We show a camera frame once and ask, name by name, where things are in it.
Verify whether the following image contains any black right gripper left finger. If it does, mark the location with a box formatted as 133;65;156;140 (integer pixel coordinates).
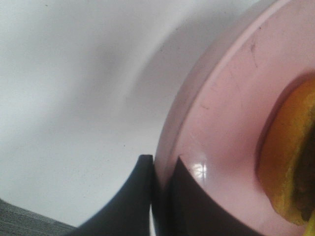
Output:
67;155;154;236

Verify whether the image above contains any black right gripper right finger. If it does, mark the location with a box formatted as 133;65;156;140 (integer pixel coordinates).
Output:
153;157;299;236

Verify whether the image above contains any pink round plate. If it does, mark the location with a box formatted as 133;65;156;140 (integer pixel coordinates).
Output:
155;0;315;223

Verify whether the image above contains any burger with lettuce and tomato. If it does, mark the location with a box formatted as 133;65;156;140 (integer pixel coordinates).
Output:
257;75;315;236

